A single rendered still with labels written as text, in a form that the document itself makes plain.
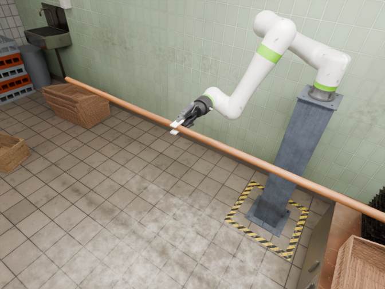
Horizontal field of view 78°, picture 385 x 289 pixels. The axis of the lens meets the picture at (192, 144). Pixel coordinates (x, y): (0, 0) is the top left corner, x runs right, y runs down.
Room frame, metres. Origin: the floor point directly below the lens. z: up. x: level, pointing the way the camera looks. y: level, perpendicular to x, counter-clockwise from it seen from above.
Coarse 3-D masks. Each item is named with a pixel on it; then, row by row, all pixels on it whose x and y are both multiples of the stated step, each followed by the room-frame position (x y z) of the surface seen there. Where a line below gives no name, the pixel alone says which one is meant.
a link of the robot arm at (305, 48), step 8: (256, 16) 1.34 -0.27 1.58; (264, 16) 1.29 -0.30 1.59; (272, 16) 1.26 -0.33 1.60; (256, 24) 1.30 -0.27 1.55; (264, 24) 1.24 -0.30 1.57; (256, 32) 1.31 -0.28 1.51; (296, 32) 1.37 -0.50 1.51; (296, 40) 1.35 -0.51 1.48; (304, 40) 1.37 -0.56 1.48; (312, 40) 1.41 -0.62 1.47; (288, 48) 1.37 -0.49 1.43; (296, 48) 1.36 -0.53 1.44; (304, 48) 1.36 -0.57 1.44; (312, 48) 1.38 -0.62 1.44; (320, 48) 1.38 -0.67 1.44; (304, 56) 1.38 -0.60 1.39; (312, 56) 1.37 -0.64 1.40; (312, 64) 1.37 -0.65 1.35
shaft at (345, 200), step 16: (112, 96) 1.10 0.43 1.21; (144, 112) 0.97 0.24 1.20; (176, 128) 0.87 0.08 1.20; (224, 144) 0.77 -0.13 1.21; (256, 160) 0.69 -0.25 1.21; (288, 176) 0.62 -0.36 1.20; (320, 192) 0.56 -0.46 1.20; (336, 192) 0.55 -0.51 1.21; (352, 208) 0.50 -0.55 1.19; (368, 208) 0.49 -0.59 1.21
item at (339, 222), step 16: (336, 208) 0.97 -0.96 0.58; (320, 224) 1.03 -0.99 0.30; (336, 224) 0.85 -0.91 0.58; (352, 224) 0.86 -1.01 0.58; (320, 240) 0.84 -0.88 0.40; (336, 240) 0.74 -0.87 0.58; (320, 256) 0.69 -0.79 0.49; (336, 256) 0.65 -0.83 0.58; (304, 272) 0.72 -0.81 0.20; (320, 272) 0.56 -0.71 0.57; (352, 272) 0.57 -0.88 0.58; (304, 288) 0.58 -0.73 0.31; (320, 288) 0.48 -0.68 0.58
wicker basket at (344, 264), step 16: (352, 240) 0.66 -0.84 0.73; (368, 240) 0.65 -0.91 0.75; (352, 256) 0.65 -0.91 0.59; (368, 256) 0.63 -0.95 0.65; (336, 272) 0.55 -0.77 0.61; (368, 272) 0.57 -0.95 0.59; (384, 272) 0.57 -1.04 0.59; (336, 288) 0.46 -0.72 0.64; (352, 288) 0.49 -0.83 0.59; (368, 288) 0.49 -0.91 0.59; (384, 288) 0.50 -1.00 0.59
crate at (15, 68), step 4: (8, 68) 2.99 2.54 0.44; (12, 68) 3.03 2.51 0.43; (16, 68) 3.07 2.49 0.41; (20, 68) 3.23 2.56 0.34; (24, 68) 3.17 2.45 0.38; (0, 72) 2.90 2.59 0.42; (4, 72) 2.94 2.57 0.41; (8, 72) 2.98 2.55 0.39; (12, 72) 3.15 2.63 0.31; (16, 72) 3.05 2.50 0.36; (20, 72) 3.17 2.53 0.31; (24, 72) 3.13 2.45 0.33; (0, 76) 3.00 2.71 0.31; (4, 76) 3.01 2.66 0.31; (8, 76) 2.96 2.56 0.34; (12, 76) 3.00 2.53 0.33; (16, 76) 3.04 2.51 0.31; (0, 80) 2.87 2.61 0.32; (4, 80) 2.90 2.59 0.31
